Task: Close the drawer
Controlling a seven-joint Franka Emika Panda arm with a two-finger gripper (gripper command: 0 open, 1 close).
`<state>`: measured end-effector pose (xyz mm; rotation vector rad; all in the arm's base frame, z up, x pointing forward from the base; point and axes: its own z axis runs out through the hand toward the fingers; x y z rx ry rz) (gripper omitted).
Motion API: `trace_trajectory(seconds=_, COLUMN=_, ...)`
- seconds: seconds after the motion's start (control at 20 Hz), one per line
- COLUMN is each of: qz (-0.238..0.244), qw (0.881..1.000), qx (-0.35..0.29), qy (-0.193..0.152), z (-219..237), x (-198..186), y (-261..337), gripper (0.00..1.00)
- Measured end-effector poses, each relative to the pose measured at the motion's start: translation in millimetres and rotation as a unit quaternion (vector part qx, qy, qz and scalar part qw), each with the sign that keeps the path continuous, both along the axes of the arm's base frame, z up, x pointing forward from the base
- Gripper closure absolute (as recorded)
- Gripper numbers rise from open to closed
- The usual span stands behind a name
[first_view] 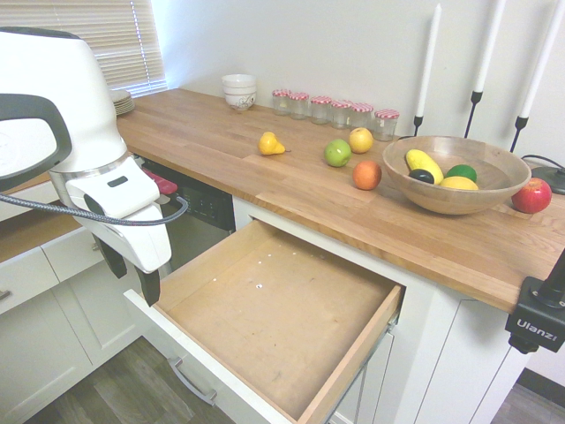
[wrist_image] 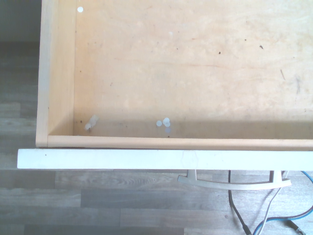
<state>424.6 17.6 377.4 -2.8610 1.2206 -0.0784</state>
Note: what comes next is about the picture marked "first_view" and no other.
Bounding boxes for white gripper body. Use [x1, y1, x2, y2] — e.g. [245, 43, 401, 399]
[64, 156, 174, 274]

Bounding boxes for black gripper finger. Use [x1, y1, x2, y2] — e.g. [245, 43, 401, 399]
[134, 264, 162, 308]
[99, 242, 130, 280]

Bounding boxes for large white wooden drawer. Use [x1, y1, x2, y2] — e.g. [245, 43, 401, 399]
[123, 219, 405, 424]

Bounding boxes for stainless steel dishwasher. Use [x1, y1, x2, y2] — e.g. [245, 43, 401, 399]
[140, 161, 237, 275]

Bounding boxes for white corner cabinet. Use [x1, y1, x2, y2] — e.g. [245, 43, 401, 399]
[0, 152, 149, 424]

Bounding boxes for stack of grey plates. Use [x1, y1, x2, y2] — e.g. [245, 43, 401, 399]
[108, 87, 136, 118]

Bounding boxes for yellow pear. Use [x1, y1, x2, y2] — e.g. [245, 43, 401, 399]
[258, 131, 288, 156]

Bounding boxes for white bowl with pattern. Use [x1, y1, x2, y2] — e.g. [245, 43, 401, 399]
[222, 87, 258, 111]

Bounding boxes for plain white bowl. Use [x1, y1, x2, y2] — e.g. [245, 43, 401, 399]
[220, 73, 259, 94]

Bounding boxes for white window blinds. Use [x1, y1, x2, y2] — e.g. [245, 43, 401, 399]
[0, 0, 169, 98]

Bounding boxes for glass jar red checked lid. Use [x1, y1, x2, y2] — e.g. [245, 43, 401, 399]
[271, 88, 292, 117]
[373, 108, 401, 142]
[310, 95, 333, 125]
[330, 99, 353, 130]
[289, 91, 311, 120]
[350, 102, 375, 133]

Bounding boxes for green apple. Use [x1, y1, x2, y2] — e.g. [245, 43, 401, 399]
[323, 139, 353, 168]

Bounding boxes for orange fruit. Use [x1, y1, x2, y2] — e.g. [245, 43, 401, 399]
[351, 159, 383, 192]

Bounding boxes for yellow apple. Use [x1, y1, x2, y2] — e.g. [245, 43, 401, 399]
[348, 126, 375, 155]

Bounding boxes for yellow banana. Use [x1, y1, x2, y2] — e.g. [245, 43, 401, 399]
[404, 148, 445, 186]

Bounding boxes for large wooden bowl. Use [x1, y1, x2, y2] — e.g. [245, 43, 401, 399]
[381, 135, 533, 216]

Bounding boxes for yellow lemon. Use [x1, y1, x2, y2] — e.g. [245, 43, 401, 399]
[440, 175, 480, 192]

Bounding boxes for green lime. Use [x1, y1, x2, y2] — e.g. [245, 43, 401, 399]
[444, 163, 478, 183]

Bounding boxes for tall white candle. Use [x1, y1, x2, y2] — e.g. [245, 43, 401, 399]
[416, 3, 442, 118]
[474, 0, 508, 94]
[519, 0, 565, 119]

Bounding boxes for red apple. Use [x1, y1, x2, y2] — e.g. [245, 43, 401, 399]
[511, 177, 554, 215]

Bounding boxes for black stand pole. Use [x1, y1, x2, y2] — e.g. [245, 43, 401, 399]
[536, 246, 565, 308]

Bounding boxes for black round stand base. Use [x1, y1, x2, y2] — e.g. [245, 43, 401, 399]
[536, 165, 565, 196]

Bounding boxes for red handled object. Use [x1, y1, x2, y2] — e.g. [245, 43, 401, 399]
[143, 170, 180, 198]

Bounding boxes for metal drawer handle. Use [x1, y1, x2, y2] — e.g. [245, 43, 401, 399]
[166, 355, 218, 407]

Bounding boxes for black Ulanzi camera clamp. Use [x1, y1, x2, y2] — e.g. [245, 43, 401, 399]
[504, 276, 565, 354]

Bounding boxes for thin black cable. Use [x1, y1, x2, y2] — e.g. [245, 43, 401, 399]
[520, 153, 565, 171]

